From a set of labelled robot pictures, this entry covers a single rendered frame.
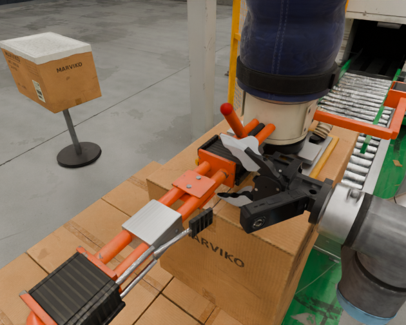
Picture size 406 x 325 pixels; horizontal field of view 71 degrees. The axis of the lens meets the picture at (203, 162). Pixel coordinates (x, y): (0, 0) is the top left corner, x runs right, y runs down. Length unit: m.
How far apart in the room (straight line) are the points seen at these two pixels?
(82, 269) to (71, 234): 1.06
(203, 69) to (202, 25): 0.30
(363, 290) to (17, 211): 2.37
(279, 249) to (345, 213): 0.19
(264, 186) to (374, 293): 0.23
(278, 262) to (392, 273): 0.22
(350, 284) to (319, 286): 1.38
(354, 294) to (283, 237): 0.16
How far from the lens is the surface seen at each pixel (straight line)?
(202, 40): 2.17
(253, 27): 0.65
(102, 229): 1.43
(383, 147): 2.08
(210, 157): 0.54
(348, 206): 0.47
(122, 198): 1.55
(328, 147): 0.88
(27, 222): 2.45
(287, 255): 0.61
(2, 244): 2.39
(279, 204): 0.46
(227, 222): 0.63
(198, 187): 0.49
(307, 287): 1.91
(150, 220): 0.44
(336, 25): 0.66
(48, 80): 2.27
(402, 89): 0.98
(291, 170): 0.51
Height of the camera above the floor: 1.59
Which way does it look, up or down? 37 degrees down
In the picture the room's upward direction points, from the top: straight up
